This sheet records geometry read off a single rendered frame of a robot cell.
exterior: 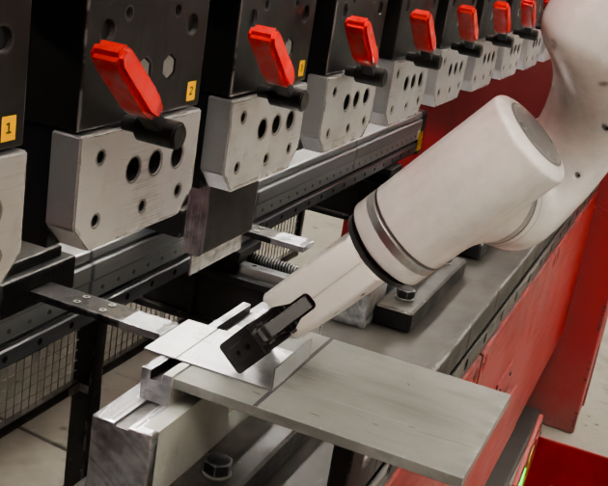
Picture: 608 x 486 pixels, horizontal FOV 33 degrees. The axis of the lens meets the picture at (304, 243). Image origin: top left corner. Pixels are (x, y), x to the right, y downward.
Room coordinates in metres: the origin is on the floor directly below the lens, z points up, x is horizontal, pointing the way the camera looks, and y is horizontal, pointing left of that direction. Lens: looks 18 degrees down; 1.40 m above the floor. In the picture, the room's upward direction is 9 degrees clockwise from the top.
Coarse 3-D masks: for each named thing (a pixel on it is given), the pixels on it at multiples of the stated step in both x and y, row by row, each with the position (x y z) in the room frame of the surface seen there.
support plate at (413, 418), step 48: (192, 384) 0.79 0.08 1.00; (240, 384) 0.80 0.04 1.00; (288, 384) 0.82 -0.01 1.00; (336, 384) 0.83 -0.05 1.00; (384, 384) 0.85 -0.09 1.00; (432, 384) 0.87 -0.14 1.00; (336, 432) 0.74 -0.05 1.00; (384, 432) 0.76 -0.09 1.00; (432, 432) 0.77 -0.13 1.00; (480, 432) 0.78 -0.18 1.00
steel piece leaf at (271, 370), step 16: (208, 336) 0.89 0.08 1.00; (224, 336) 0.90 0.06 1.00; (192, 352) 0.85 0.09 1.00; (208, 352) 0.85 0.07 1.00; (272, 352) 0.88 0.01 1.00; (288, 352) 0.88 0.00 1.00; (304, 352) 0.86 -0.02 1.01; (208, 368) 0.82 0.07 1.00; (224, 368) 0.83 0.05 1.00; (256, 368) 0.84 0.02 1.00; (272, 368) 0.84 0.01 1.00; (288, 368) 0.83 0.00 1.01; (256, 384) 0.80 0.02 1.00; (272, 384) 0.80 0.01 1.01
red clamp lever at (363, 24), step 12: (348, 24) 0.94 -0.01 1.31; (360, 24) 0.93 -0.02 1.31; (348, 36) 0.94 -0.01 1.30; (360, 36) 0.94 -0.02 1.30; (372, 36) 0.95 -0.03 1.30; (360, 48) 0.95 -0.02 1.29; (372, 48) 0.96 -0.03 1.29; (360, 60) 0.97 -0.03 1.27; (372, 60) 0.97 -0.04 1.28; (348, 72) 1.00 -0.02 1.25; (360, 72) 0.99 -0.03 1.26; (372, 72) 0.99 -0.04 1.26; (384, 72) 0.99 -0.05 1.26; (372, 84) 0.99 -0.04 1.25; (384, 84) 1.00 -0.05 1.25
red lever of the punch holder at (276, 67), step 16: (256, 32) 0.75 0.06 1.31; (272, 32) 0.75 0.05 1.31; (256, 48) 0.75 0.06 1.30; (272, 48) 0.75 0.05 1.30; (272, 64) 0.76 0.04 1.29; (288, 64) 0.77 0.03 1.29; (272, 80) 0.78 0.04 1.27; (288, 80) 0.78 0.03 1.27; (272, 96) 0.81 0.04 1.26; (288, 96) 0.80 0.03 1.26; (304, 96) 0.80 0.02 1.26
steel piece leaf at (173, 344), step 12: (180, 324) 0.91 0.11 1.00; (192, 324) 0.91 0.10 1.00; (204, 324) 0.92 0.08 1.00; (168, 336) 0.88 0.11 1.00; (180, 336) 0.88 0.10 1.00; (192, 336) 0.88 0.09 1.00; (204, 336) 0.89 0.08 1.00; (144, 348) 0.84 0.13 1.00; (156, 348) 0.84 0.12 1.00; (168, 348) 0.85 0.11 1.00; (180, 348) 0.85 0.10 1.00
